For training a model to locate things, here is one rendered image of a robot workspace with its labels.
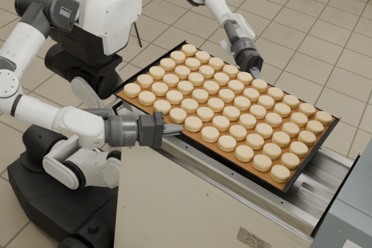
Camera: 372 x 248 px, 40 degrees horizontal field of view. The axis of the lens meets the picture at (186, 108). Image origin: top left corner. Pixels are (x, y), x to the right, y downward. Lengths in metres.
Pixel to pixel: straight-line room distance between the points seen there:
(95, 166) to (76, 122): 0.77
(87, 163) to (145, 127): 0.81
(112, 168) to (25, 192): 0.55
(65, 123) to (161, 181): 0.45
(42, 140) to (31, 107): 0.93
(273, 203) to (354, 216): 0.39
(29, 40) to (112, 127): 0.34
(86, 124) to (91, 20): 0.38
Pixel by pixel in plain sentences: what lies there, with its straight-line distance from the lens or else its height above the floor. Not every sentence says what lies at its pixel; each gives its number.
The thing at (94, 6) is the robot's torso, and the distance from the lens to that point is 1.60.
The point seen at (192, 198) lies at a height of 0.73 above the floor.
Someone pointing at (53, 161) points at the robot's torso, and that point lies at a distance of 2.28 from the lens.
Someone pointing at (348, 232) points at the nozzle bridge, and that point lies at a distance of 1.16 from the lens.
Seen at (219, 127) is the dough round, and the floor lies 1.02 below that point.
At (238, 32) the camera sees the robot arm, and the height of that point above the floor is 1.03.
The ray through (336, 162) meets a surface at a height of 0.89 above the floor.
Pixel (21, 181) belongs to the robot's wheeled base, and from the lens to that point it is 2.44.
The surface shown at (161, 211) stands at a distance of 1.80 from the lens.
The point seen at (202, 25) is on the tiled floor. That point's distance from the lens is 3.93.
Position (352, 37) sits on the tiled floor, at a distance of 4.30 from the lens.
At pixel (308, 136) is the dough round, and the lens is 1.54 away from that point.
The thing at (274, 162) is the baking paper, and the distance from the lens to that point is 1.45.
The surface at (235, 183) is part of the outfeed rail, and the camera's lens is 1.52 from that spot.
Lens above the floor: 1.99
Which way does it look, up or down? 40 degrees down
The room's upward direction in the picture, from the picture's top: 10 degrees clockwise
